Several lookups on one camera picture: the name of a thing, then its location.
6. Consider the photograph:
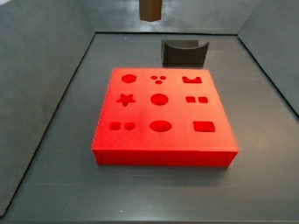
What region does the dark grey curved holder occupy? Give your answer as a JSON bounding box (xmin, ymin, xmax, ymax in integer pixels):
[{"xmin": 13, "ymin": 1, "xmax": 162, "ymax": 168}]
[{"xmin": 162, "ymin": 39, "xmax": 210, "ymax": 67}]

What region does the red shape sorter block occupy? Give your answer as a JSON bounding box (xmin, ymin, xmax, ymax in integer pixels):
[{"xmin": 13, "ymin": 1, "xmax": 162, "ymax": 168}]
[{"xmin": 92, "ymin": 68, "xmax": 239, "ymax": 167}]

